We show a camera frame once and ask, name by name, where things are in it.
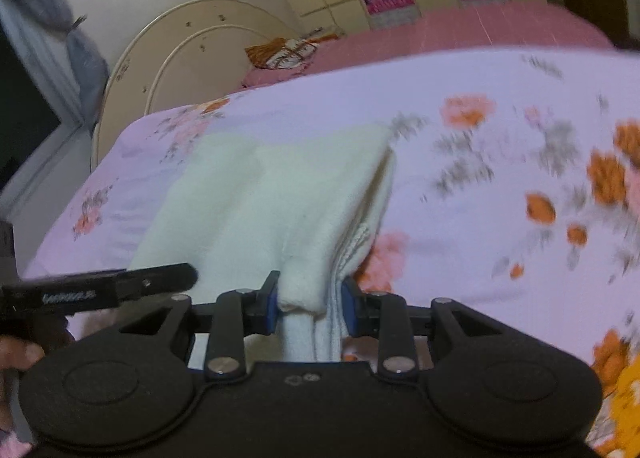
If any cream round headboard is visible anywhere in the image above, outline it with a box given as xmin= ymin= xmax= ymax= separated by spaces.
xmin=90 ymin=0 xmax=301 ymax=174

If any person's left hand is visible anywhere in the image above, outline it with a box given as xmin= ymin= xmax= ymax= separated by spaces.
xmin=0 ymin=337 xmax=47 ymax=373

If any cream white towel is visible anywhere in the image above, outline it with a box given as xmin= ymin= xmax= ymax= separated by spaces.
xmin=127 ymin=124 xmax=398 ymax=364

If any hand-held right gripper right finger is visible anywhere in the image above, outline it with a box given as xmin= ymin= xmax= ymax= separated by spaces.
xmin=342 ymin=278 xmax=503 ymax=382

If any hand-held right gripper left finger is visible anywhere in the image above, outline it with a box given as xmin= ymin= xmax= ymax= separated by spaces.
xmin=119 ymin=271 xmax=281 ymax=382

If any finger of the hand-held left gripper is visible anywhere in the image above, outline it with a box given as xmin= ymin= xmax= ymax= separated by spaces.
xmin=115 ymin=263 xmax=199 ymax=300

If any grey blue curtain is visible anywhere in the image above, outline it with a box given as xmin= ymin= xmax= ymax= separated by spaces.
xmin=0 ymin=0 xmax=110 ymax=135

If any pink checked quilt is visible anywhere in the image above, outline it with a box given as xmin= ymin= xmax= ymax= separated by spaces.
xmin=240 ymin=0 xmax=616 ymax=89

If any floral bedsheet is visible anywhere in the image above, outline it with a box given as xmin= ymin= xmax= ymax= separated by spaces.
xmin=22 ymin=46 xmax=640 ymax=458

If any tiger print pillow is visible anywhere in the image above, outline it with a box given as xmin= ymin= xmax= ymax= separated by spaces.
xmin=245 ymin=36 xmax=326 ymax=71

